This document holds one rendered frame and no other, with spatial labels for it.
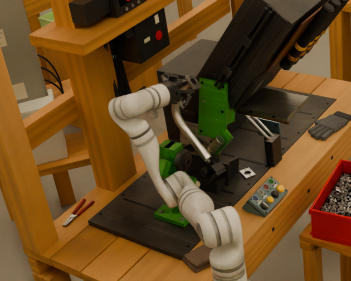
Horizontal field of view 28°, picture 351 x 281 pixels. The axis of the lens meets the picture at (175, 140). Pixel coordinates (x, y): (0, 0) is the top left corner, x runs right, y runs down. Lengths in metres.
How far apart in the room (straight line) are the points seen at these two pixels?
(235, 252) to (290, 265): 1.70
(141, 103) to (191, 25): 0.95
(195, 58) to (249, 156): 0.42
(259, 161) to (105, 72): 0.66
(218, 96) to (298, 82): 0.83
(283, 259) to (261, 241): 1.19
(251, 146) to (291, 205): 0.35
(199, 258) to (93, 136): 0.64
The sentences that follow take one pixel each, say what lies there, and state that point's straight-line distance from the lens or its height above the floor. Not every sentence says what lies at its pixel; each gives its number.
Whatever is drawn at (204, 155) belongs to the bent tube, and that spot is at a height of 1.09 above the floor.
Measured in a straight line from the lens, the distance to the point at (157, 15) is 2.46.
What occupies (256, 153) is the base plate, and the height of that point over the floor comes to 0.90.
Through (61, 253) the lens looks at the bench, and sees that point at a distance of 2.41.
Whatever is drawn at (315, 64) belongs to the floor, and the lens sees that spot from 5.32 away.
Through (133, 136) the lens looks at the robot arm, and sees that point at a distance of 2.09.
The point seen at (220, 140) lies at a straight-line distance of 2.42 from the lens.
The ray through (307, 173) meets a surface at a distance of 2.54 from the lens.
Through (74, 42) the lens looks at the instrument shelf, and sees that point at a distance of 2.21.
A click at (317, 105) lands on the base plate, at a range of 2.96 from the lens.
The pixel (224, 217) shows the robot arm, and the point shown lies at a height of 1.27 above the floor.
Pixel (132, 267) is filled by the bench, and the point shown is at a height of 0.88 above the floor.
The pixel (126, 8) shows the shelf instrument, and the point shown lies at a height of 1.56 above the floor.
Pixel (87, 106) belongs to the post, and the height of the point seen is 1.25.
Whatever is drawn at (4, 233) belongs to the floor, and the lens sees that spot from 4.13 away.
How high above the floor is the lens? 2.35
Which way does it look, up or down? 31 degrees down
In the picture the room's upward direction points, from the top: 10 degrees counter-clockwise
